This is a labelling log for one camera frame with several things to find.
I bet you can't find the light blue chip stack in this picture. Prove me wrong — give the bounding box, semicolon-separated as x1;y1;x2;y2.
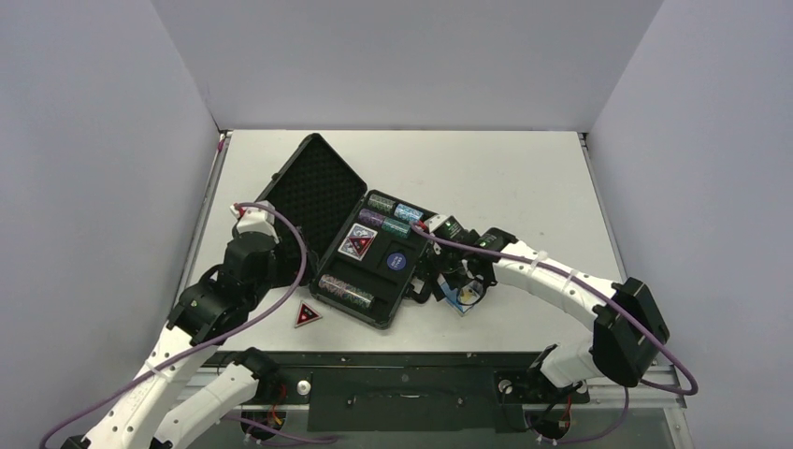
394;203;425;224

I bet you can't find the blue patterned card deck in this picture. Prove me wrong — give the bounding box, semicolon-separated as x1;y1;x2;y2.
338;224;379;262

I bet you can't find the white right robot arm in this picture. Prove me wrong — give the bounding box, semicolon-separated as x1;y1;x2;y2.
413;215;670;399

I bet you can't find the yellow-blue chip stack bottom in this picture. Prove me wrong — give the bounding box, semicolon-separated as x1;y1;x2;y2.
343;286;375;309

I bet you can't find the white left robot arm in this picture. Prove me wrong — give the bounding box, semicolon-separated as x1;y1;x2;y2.
62;231;281;448

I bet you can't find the blue ace card box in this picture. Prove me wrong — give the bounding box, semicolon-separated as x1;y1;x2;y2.
437;276;485;316

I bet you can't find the green chip stack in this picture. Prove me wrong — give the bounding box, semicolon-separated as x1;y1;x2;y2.
380;217;412;239

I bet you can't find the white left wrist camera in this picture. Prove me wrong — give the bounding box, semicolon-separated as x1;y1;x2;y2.
229;201;280;243

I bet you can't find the purple chip stack in case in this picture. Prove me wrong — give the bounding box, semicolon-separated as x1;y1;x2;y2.
357;209;386;228

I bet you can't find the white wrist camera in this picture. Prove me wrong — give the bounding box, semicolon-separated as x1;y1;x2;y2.
229;201;280;243
424;214;450;234

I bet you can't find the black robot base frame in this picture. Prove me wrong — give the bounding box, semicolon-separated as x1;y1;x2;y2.
242;351;622;433

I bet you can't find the black poker set case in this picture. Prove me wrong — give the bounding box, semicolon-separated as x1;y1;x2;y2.
257;133;434;329

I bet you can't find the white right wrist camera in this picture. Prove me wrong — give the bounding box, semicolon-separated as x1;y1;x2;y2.
424;214;450;234

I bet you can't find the blue small blind button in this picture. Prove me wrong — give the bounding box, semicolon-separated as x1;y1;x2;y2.
386;252;408;271

